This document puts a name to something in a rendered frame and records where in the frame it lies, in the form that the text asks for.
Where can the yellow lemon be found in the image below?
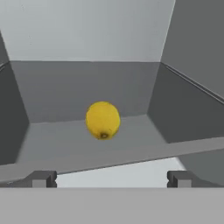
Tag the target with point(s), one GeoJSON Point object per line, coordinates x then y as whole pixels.
{"type": "Point", "coordinates": [103, 120]}

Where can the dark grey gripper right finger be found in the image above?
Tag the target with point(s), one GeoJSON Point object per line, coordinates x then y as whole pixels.
{"type": "Point", "coordinates": [182, 178]}

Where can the grey fridge drawer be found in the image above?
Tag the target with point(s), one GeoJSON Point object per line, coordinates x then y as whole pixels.
{"type": "Point", "coordinates": [87, 87]}

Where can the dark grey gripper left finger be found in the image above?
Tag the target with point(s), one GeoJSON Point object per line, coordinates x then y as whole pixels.
{"type": "Point", "coordinates": [40, 178]}

